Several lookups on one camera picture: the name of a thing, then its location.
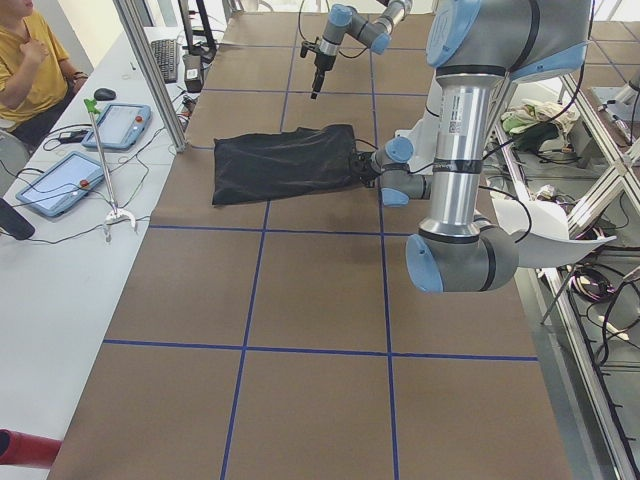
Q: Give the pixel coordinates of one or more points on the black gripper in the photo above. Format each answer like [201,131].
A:
[321,62]
[364,163]

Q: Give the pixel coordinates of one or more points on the black graphic t-shirt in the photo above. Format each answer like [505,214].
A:
[260,167]

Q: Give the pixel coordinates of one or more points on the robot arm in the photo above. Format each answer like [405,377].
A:
[374,35]
[472,46]

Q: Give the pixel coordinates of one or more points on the black keyboard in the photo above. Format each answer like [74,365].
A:
[165,53]

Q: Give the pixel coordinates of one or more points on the white plastic chair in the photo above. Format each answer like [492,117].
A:
[547,245]

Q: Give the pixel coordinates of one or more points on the far blue teach pendant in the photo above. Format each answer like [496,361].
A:
[120,125]

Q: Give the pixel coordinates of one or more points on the blue teach pendant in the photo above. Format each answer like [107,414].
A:
[120,125]
[60,187]

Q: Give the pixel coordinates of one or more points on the black computer mouse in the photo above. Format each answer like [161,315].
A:
[104,94]

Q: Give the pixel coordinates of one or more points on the metal reacher grabber tool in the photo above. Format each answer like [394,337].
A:
[116,213]

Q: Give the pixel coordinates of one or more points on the person in yellow shirt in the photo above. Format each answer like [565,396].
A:
[38,79]

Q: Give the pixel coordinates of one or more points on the near blue teach pendant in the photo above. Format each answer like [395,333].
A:
[60,187]

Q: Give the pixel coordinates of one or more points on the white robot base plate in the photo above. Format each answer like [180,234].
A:
[423,135]

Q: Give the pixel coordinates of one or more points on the aluminium frame post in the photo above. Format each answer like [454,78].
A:
[133,27]

